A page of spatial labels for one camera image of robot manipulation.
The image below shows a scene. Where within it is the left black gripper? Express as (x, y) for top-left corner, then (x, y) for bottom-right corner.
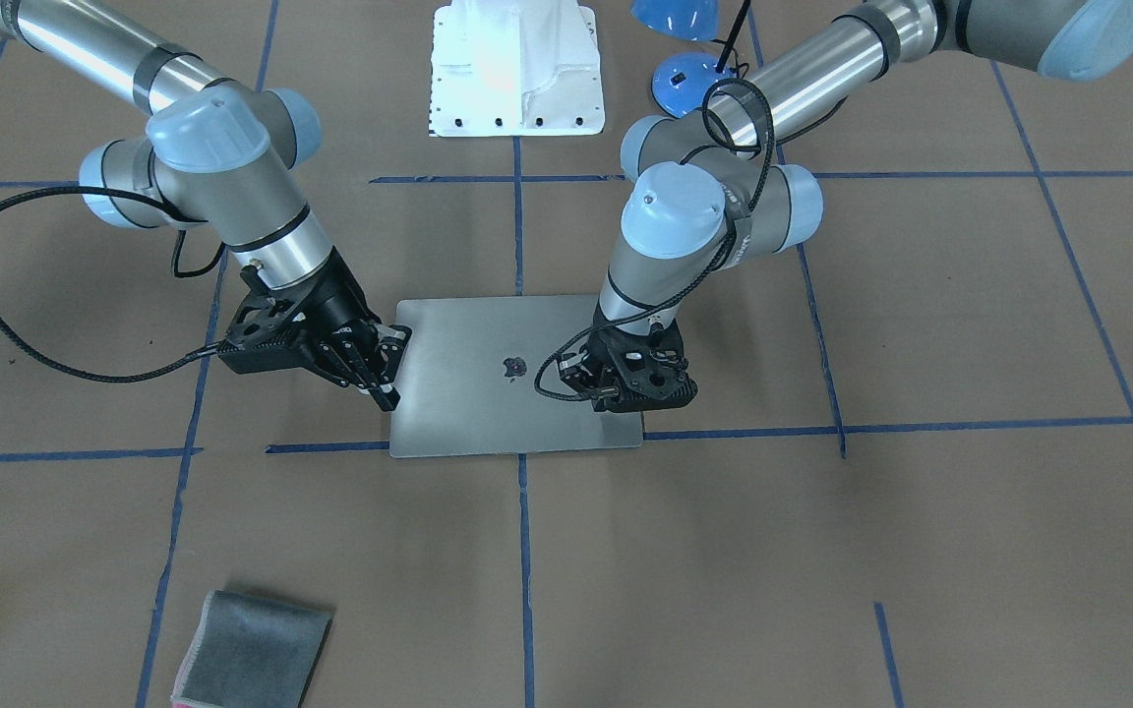
(559, 325), (671, 412)

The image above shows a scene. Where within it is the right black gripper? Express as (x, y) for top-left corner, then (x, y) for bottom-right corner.
(306, 251), (412, 412)

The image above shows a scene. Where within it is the grey laptop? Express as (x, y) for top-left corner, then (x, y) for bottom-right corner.
(389, 295), (644, 458)

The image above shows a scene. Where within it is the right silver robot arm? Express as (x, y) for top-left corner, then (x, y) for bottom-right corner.
(0, 1), (412, 411)

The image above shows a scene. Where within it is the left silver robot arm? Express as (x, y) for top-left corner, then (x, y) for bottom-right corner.
(533, 1), (1133, 413)

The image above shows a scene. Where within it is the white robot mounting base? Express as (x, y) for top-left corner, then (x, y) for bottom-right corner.
(428, 1), (606, 138)

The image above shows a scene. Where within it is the blue desk lamp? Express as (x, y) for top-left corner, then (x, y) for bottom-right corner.
(630, 1), (751, 117)

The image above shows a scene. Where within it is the folded grey cloth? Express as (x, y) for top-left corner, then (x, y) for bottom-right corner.
(170, 590), (333, 707)

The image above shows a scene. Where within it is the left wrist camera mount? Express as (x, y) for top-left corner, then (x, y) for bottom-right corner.
(612, 324), (698, 413)

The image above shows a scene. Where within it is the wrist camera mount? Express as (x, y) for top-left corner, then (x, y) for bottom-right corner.
(216, 265), (325, 377)
(612, 324), (698, 413)

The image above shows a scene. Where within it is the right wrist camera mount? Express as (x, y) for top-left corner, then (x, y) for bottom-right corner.
(216, 265), (325, 377)

